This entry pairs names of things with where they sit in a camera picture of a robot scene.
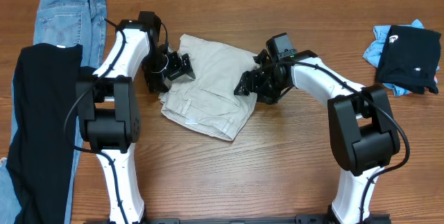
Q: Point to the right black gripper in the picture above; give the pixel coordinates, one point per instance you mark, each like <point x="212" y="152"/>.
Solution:
<point x="249" y="83"/>

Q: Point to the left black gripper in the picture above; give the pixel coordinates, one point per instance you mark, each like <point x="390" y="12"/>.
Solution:
<point x="176" y="69"/>

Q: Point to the beige khaki shorts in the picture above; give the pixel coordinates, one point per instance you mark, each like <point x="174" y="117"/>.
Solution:
<point x="207" y="104"/>

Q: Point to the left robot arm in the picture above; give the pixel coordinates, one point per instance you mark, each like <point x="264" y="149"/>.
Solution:
<point x="108" y="111"/>

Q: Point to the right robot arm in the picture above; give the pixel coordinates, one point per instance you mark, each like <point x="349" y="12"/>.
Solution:
<point x="363" y="134"/>

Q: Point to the light blue folded garment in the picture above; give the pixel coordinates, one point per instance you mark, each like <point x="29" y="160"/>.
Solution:
<point x="373" y="53"/>

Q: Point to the black folded shorts with logo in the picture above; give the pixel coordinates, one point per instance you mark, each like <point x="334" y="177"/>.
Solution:
<point x="410" y="58"/>

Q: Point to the black garment on left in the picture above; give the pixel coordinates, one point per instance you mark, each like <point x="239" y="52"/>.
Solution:
<point x="40" y="157"/>

